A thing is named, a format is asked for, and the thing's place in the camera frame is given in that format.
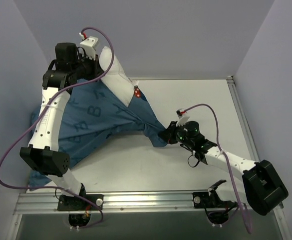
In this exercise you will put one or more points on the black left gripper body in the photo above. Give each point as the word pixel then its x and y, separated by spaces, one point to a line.
pixel 96 66

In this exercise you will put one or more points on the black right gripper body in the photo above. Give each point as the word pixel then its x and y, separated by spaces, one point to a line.
pixel 172 132

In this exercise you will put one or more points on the white pillow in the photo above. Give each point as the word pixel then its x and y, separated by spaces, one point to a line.
pixel 116 80

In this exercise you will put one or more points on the blue cartoon print pillowcase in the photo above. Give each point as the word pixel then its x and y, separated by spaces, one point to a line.
pixel 93 114

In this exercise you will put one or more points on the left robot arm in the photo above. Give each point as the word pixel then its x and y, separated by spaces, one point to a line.
pixel 73 62

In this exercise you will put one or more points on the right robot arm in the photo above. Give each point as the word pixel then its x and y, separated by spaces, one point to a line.
pixel 263 187

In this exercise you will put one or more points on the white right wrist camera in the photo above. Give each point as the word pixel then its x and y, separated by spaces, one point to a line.
pixel 183 117

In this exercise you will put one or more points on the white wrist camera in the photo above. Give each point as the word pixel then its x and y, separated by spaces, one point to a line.
pixel 183 117
pixel 89 44

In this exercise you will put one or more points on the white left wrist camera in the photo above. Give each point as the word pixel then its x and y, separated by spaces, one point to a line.
pixel 89 44

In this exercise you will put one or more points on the aluminium right side rail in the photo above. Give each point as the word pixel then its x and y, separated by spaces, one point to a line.
pixel 242 119

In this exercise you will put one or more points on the aluminium rail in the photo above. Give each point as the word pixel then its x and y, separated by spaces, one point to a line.
pixel 242 119
pixel 180 78
pixel 122 202

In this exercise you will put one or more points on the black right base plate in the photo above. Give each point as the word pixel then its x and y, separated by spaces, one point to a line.
pixel 210 200

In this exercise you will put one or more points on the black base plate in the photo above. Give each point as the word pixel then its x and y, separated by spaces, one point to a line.
pixel 72 203
pixel 210 200

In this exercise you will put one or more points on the aluminium back rail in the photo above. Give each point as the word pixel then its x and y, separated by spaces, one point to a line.
pixel 180 78

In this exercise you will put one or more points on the aluminium front rail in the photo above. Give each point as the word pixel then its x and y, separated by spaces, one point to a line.
pixel 122 202

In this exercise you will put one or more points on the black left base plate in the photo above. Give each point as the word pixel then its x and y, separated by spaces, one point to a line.
pixel 72 203

